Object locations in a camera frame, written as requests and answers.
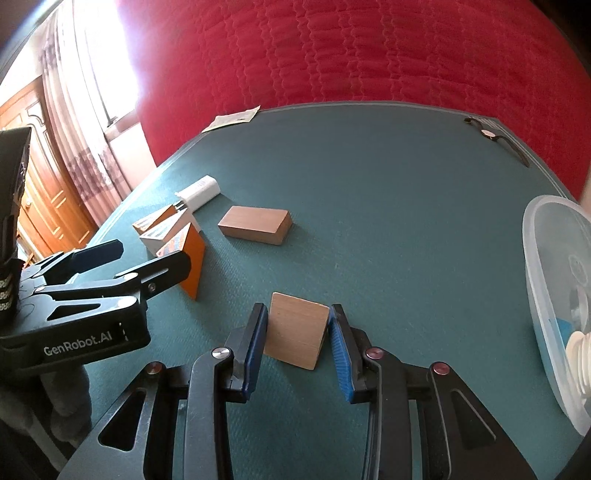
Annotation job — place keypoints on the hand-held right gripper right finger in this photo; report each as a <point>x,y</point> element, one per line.
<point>339,355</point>

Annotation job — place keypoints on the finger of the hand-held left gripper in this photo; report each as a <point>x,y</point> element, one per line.
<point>161,272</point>
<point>92,256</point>

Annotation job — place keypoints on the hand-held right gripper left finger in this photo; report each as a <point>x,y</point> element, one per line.
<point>256,350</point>

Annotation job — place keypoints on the orange striped triangular block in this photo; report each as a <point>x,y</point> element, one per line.
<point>189,263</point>
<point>152,220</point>

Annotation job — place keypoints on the white striped triangular block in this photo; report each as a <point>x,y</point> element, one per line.
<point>159,236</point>

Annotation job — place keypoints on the tan wooden block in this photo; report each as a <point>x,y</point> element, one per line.
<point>295,330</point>

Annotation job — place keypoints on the white charger plug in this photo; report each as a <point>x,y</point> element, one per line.
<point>201,193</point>

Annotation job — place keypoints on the long brown wooden block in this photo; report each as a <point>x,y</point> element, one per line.
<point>254,224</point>

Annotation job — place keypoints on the translucent plastic bowl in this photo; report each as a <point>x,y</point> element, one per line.
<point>549,277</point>

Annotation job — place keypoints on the blue wedge block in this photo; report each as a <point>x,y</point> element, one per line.
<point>565,334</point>

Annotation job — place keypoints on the person's left hand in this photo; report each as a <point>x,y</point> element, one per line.
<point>69,397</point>

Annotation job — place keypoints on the wooden door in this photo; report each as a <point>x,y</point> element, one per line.
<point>51,203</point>

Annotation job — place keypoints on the patterned sheer curtain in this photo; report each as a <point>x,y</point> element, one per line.
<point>87,152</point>

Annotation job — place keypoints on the green table mat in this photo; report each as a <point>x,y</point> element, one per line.
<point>392,207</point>

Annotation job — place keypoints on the white paper card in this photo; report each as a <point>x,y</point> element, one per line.
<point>231,119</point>

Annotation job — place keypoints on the bright window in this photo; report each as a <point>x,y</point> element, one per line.
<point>111,60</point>

